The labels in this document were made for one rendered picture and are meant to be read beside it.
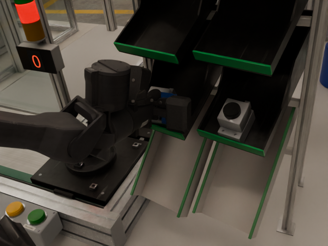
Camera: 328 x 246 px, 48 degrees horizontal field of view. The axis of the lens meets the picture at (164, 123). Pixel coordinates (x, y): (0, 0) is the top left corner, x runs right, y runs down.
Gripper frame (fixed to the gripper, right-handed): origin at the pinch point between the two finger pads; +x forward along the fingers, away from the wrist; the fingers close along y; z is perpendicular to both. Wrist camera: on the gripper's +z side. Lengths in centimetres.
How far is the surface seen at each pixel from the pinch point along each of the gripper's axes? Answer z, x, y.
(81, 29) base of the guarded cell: -6, 111, 117
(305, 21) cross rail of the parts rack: 14.5, 8.2, -23.9
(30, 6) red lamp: 15.4, 11.5, 43.8
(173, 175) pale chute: -20.2, 6.9, 0.5
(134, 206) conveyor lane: -32.4, 7.2, 11.9
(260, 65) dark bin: 9.5, -4.3, -20.4
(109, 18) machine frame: 1, 111, 96
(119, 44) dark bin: 11.0, -4.4, 4.7
